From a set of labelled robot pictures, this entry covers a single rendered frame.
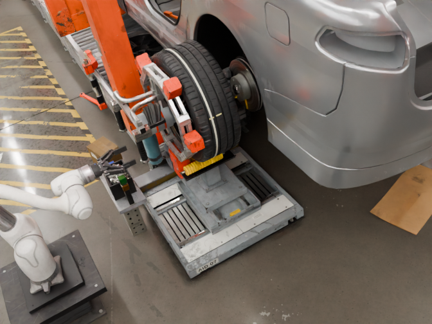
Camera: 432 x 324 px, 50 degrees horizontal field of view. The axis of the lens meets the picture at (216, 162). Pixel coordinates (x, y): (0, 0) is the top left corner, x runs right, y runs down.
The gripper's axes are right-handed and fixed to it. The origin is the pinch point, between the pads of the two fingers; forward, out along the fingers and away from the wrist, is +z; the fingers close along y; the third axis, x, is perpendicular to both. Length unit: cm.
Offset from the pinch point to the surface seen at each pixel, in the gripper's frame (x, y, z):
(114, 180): -26.6, -18.0, -10.5
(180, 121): 13.3, 9.6, 28.9
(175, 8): -5, -158, 101
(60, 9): -7, -248, 24
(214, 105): 16, 13, 47
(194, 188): -61, -18, 35
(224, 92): 19, 11, 54
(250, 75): 14, -2, 78
